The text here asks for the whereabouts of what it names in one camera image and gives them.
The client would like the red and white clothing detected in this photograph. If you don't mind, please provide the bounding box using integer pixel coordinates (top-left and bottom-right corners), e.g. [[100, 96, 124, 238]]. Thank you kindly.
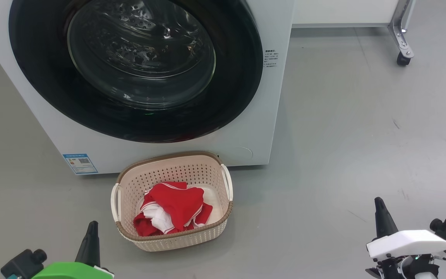
[[133, 181, 213, 237]]

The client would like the cream perforated laundry basket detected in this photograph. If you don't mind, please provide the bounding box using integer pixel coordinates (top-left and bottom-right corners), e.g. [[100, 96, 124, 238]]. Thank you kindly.
[[111, 151, 234, 252]]

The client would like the white washing machine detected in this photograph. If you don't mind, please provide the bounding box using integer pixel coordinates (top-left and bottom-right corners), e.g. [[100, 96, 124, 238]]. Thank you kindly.
[[0, 0, 296, 176]]

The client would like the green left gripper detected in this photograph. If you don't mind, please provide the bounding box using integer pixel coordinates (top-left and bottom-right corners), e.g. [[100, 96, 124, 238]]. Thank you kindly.
[[31, 221, 115, 279]]

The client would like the metal frame leg with caster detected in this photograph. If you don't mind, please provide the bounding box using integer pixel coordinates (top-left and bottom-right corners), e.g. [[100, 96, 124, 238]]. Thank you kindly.
[[388, 0, 416, 66]]

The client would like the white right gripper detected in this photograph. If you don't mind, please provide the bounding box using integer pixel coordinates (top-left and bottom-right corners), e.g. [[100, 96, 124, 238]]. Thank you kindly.
[[366, 197, 446, 260]]

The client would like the white cabinet panel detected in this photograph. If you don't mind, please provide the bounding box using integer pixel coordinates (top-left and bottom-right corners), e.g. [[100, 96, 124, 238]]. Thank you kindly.
[[292, 0, 401, 28]]

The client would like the blue energy label sticker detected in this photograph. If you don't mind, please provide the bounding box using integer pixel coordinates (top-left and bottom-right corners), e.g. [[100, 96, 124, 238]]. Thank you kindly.
[[62, 153, 98, 175]]

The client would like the black glass washing machine door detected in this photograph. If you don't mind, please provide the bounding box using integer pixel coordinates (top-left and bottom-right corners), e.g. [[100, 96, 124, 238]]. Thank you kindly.
[[9, 0, 263, 143]]

